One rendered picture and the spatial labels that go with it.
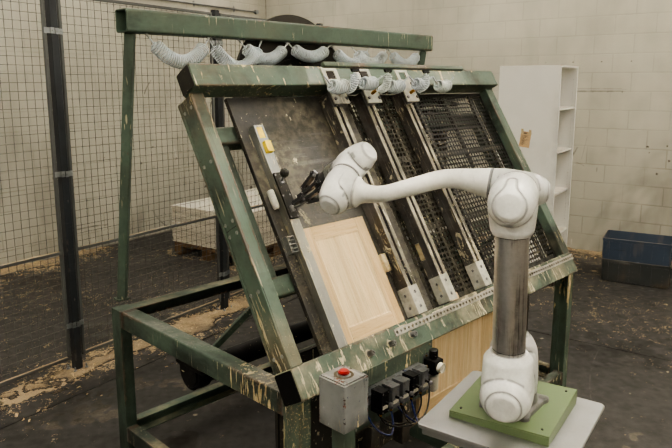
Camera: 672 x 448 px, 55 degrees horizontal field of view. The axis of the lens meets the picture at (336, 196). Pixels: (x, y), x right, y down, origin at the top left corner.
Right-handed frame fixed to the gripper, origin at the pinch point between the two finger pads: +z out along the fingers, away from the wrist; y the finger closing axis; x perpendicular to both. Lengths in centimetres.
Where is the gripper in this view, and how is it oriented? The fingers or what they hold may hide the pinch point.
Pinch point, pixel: (299, 199)
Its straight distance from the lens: 243.6
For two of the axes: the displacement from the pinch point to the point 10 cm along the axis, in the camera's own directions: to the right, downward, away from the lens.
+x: 7.0, -1.2, 7.0
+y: 3.7, 9.1, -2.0
